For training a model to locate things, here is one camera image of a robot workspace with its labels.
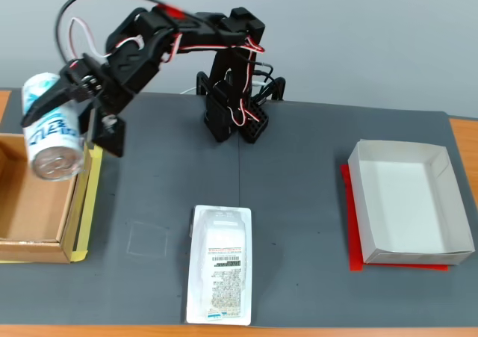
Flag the red paper sheet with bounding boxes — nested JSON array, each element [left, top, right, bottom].
[[339, 164, 450, 273]]

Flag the dark grey table mat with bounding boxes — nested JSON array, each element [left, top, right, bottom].
[[0, 90, 478, 329]]

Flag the white red servo wire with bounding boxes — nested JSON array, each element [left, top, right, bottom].
[[226, 41, 267, 129], [69, 16, 146, 60]]

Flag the red tape tag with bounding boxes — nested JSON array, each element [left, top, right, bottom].
[[157, 1, 188, 19]]

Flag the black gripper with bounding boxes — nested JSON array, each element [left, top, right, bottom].
[[21, 52, 132, 144]]

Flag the white Lotte drink can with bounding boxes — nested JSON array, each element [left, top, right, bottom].
[[21, 72, 87, 183]]

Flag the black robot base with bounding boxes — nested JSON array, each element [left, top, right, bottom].
[[196, 70, 287, 144]]

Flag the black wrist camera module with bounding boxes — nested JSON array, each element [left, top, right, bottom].
[[90, 115, 127, 158]]

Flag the brown cardboard box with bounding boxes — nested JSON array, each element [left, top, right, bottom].
[[0, 132, 94, 265]]

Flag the white plastic blister package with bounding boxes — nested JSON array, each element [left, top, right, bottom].
[[185, 204, 253, 327]]

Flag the yellow masking tape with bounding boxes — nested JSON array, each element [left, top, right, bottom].
[[0, 142, 104, 265]]

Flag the white paper box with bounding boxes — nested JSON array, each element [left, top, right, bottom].
[[347, 138, 476, 267]]

